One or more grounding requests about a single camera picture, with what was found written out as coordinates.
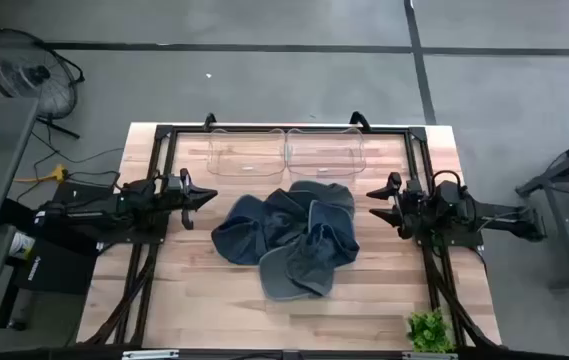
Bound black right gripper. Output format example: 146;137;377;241
365;171;428;240

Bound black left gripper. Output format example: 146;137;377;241
176;168;219;231

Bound grey denim hat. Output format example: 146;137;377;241
257;234;338;302

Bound clear plastic bin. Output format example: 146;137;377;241
285;127;367;179
206;128;287;178

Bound small green plant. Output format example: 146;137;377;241
406;308;456;354

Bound black Trossen control box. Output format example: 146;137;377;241
13;239;100;296

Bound white can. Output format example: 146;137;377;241
7;230;36;261

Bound black floor fan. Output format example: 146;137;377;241
0;27;86;140

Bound black aluminium frame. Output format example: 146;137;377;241
77;110;503;351

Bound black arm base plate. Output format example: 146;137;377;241
51;180;170;246
413;224;485;249

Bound yellow extension cord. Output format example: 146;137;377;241
13;163;69;184

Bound silver metal bracket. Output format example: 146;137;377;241
402;351;458;360
122;349;180;360

